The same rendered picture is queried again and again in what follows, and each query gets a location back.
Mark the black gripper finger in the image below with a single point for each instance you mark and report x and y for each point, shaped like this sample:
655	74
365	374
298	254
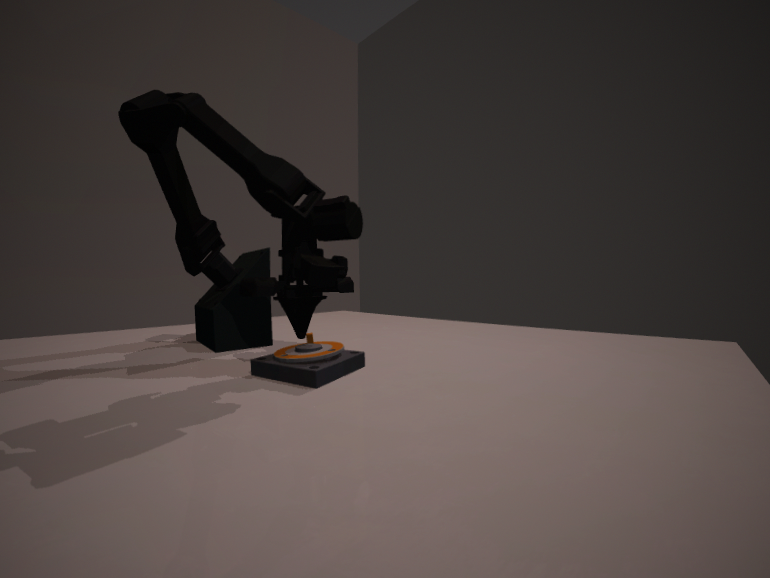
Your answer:
308	309
293	309

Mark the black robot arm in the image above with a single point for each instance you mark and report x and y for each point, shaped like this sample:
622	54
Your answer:
152	122

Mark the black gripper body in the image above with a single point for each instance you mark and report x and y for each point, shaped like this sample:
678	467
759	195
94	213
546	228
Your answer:
269	286

